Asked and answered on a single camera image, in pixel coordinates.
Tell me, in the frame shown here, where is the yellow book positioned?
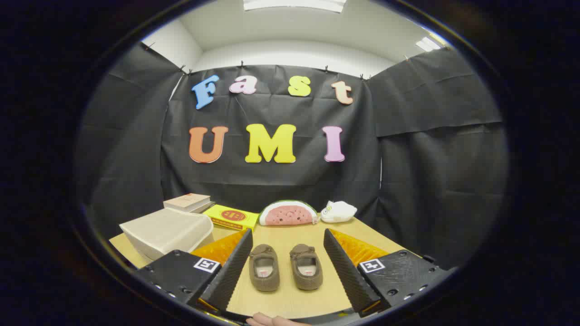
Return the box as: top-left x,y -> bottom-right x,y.
203,205 -> 260,231

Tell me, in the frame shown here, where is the white plush toy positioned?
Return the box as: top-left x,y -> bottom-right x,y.
320,201 -> 358,223

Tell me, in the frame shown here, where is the long ceiling light panel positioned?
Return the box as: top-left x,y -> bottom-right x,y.
243,0 -> 347,13

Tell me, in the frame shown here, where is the beige book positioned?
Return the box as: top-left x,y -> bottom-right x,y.
163,193 -> 211,211

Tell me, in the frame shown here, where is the cream fabric storage box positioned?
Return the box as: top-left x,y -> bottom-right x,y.
119,207 -> 214,261

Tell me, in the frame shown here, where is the brown fuzzy shoe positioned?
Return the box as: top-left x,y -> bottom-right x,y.
290,244 -> 324,291
249,244 -> 280,292

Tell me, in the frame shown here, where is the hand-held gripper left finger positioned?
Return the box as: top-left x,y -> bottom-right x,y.
135,229 -> 253,317

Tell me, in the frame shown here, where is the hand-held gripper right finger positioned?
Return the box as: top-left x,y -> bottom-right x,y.
324,229 -> 454,317

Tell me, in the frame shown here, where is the watermelon slice plush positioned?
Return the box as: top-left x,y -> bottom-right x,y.
259,200 -> 319,226

